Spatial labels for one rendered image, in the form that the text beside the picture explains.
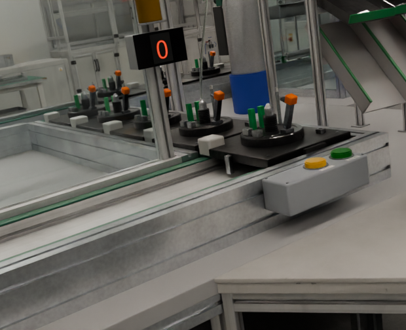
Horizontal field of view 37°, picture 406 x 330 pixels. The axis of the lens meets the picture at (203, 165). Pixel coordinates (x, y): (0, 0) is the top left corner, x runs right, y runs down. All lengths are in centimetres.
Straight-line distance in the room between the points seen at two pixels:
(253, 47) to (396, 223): 127
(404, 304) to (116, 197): 60
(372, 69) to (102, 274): 87
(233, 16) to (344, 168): 121
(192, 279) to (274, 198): 22
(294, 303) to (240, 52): 141
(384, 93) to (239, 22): 89
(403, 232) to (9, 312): 64
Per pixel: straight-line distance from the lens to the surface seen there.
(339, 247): 103
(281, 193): 106
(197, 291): 96
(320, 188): 110
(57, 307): 94
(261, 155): 121
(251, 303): 100
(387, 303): 98
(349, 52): 153
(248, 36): 224
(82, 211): 122
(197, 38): 1106
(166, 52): 128
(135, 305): 93
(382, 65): 153
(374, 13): 143
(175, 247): 101
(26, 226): 118
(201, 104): 152
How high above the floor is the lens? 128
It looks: 15 degrees down
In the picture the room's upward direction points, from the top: 9 degrees counter-clockwise
